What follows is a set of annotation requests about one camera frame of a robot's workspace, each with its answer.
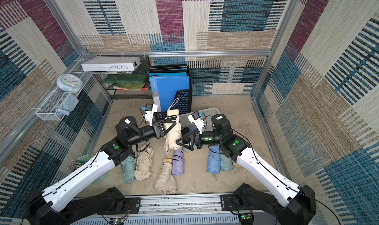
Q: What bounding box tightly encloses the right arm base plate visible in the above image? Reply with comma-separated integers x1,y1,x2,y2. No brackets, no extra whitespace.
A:
220,194,237,212

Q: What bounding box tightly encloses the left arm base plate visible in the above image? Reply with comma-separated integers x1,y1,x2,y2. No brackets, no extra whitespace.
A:
121,197,141,215

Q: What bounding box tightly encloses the white round clock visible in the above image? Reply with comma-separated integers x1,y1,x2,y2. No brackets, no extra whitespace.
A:
56,74,83,93

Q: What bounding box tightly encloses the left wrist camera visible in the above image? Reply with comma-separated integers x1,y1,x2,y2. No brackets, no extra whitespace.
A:
141,104,158,126

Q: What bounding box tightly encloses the black file holder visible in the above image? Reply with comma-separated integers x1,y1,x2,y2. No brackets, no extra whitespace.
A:
149,65,192,120

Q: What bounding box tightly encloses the white plastic storage box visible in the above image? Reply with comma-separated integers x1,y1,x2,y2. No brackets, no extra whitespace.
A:
179,108,220,132

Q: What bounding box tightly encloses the light blue cloth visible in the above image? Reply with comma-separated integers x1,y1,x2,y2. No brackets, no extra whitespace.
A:
56,93,79,117

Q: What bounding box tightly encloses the mint green folded umbrella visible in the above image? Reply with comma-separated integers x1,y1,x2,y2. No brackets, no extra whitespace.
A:
120,156,136,183

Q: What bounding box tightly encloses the cream crumpled folded umbrella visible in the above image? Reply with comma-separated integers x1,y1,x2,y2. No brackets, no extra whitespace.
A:
134,143,154,181

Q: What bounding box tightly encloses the black wire shelf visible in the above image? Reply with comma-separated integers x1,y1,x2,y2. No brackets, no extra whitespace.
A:
94,56,152,100

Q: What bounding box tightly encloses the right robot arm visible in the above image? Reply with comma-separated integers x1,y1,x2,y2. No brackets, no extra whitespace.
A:
176,112,319,225

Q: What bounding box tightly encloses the purple folded umbrella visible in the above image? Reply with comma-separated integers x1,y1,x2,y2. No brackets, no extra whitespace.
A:
172,148,185,176

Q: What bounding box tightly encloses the teal folded umbrella right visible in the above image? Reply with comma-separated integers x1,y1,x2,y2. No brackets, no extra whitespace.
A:
220,154,234,171

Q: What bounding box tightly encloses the blue folded umbrella right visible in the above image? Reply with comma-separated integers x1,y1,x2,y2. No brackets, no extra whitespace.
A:
207,146,221,174

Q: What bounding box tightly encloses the white folio box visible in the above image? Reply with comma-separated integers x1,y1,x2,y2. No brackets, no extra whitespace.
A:
82,56,141,72

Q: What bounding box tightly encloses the beige umbrella black tip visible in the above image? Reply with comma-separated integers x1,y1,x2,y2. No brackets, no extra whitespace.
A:
164,98,182,154

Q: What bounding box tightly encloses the blue folder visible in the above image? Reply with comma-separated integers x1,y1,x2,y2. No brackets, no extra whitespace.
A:
149,76,190,112

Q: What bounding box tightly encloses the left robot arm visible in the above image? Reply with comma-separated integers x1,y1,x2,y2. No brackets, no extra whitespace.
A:
25,116,178,225

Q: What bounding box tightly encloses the white wire basket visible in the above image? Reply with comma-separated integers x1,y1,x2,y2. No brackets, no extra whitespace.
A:
36,59,92,121

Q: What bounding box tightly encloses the green open umbrella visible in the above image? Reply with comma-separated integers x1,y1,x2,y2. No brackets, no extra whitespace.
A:
67,155,109,184

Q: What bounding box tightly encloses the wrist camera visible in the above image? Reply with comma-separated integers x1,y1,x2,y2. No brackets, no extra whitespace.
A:
141,104,158,126
187,111,205,134

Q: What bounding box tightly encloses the beige umbrella wooden handle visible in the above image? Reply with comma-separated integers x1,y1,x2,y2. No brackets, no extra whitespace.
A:
154,158,178,195

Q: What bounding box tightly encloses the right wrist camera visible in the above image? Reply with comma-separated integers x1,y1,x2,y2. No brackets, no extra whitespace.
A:
187,111,205,134

